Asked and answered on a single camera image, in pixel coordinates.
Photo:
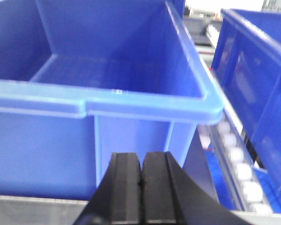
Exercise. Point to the blue bin on shelf left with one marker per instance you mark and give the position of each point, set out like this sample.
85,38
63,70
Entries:
81,79

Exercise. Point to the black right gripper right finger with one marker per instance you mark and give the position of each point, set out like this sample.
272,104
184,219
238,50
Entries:
171,197

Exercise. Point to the roller conveyor rail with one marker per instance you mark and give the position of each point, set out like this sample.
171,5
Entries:
236,166

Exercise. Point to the blue bin on shelf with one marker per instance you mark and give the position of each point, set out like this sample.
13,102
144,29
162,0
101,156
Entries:
81,79
247,63

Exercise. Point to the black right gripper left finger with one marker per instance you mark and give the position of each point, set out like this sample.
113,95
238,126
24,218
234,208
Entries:
117,200

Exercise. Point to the blue bin on shelf right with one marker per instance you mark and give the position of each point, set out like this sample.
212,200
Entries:
247,63

